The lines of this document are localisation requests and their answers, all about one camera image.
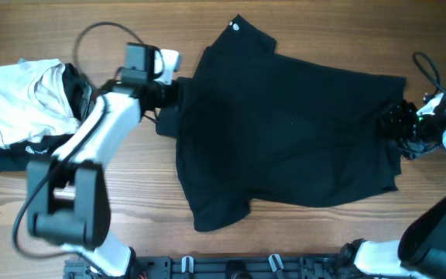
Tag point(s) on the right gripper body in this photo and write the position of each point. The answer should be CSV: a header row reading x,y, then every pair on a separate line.
x,y
413,133

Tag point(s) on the black folded printed t-shirt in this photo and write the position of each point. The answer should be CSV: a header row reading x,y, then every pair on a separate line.
x,y
17,156

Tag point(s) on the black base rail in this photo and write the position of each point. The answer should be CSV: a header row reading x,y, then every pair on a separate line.
x,y
306,266

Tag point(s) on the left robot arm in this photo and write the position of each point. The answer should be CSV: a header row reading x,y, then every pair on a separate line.
x,y
67,202

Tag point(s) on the grey folded garment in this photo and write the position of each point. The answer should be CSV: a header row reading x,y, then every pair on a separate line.
x,y
87,97

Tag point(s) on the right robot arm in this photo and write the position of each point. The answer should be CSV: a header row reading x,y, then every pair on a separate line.
x,y
421,251

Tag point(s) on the white folded t-shirt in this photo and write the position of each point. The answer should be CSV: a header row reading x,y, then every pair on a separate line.
x,y
33,103

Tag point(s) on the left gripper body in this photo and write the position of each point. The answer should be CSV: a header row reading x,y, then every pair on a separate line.
x,y
164,95

